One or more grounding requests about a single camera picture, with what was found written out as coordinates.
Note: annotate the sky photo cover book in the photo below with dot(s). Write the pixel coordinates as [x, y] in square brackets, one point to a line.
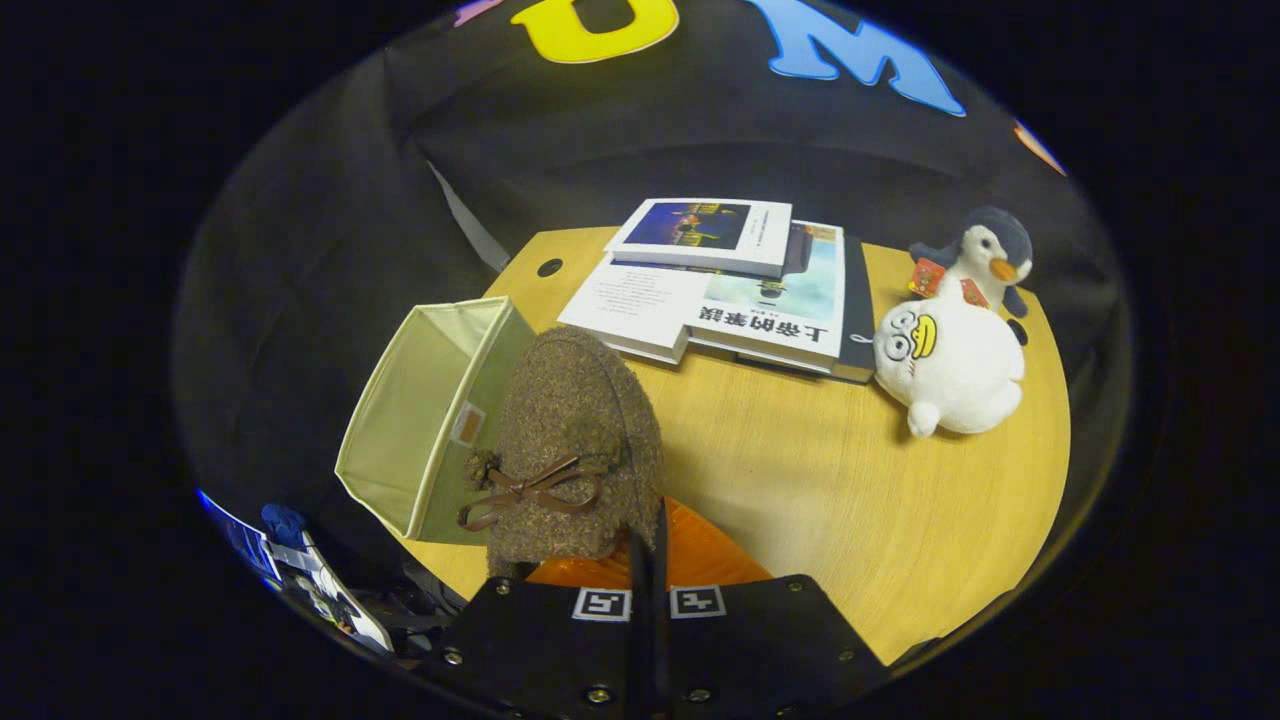
[790, 300]

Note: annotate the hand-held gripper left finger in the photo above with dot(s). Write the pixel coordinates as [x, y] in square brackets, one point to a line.
[545, 650]

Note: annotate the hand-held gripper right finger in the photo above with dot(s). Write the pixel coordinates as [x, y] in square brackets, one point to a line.
[770, 650]

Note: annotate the white papers pile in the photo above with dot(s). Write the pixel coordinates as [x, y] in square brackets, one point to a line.
[335, 595]

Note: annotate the lit computer screen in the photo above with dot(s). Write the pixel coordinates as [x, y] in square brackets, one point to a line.
[235, 535]

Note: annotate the grey penguin plush toy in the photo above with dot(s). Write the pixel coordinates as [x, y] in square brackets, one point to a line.
[990, 250]

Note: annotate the beige fabric storage box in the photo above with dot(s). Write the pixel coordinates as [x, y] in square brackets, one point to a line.
[430, 410]

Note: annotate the brown fuzzy shoe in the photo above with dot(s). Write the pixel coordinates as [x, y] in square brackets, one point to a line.
[570, 420]

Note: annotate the blue cloth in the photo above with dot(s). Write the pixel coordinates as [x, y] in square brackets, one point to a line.
[283, 522]

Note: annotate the night photo cover book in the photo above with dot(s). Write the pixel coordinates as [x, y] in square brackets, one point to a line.
[710, 235]

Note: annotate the white duck plush toy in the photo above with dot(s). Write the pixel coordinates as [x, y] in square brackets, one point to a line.
[955, 370]

